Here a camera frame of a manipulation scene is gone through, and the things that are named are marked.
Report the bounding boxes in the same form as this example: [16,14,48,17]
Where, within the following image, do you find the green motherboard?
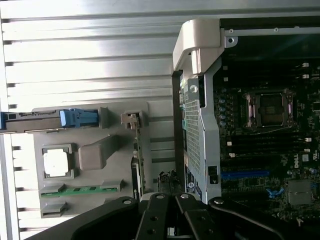
[213,57,320,218]

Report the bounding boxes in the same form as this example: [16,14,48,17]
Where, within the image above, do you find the grey chipset heatsink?
[287,179,314,205]

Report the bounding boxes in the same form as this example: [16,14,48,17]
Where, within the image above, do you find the green RAM stick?
[41,185,118,198]

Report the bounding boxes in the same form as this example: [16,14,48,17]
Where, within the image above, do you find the black open PC case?
[171,18,320,226]

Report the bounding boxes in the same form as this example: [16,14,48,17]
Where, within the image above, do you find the grey parts rack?
[32,101,151,219]

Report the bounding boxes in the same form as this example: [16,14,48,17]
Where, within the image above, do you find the hard disk blue carrier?
[0,107,99,135]

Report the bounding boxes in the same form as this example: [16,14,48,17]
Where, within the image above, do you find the silver CPU chip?
[43,152,70,178]

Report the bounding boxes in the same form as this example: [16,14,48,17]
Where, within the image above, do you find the metal CPU socket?
[239,88,298,132]

